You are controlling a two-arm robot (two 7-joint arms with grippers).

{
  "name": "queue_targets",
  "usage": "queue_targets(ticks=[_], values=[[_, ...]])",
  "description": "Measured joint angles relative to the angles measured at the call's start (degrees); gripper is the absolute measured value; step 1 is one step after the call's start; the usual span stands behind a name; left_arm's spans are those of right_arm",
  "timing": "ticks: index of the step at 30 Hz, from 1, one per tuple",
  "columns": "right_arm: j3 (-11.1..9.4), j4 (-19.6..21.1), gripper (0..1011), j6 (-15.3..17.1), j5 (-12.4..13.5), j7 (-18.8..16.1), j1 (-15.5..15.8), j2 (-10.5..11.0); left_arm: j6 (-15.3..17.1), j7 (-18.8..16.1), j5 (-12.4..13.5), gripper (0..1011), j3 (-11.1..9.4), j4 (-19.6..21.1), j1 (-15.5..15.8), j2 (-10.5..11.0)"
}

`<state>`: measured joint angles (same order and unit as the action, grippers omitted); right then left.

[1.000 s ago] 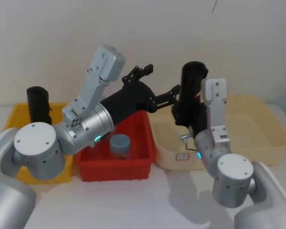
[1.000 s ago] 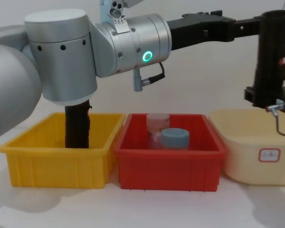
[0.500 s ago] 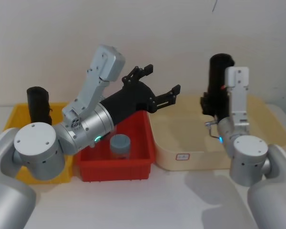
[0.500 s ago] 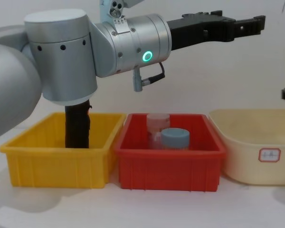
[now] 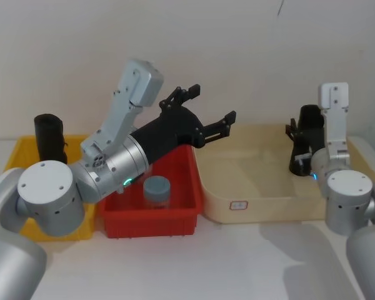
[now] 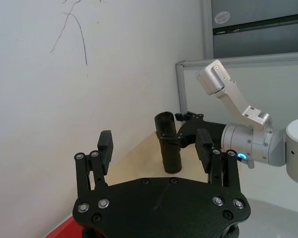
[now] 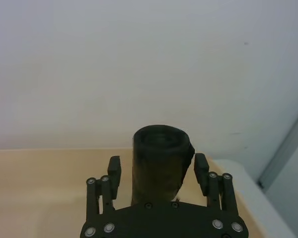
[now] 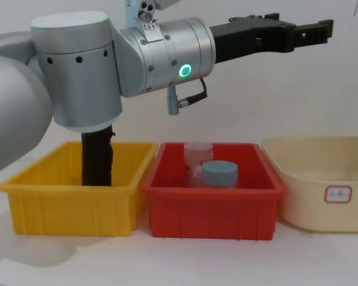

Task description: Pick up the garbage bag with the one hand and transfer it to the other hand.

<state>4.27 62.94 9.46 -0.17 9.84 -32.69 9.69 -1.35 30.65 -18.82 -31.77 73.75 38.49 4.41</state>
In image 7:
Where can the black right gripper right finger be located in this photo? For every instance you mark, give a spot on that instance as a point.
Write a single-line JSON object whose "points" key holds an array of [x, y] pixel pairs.
{"points": [[201, 173]]}

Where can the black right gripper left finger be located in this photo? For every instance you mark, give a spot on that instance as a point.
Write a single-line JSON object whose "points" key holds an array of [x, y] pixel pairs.
{"points": [[114, 173]]}

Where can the black rolled-up bag roll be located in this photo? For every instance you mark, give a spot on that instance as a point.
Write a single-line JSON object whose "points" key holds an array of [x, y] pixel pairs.
{"points": [[159, 163]]}

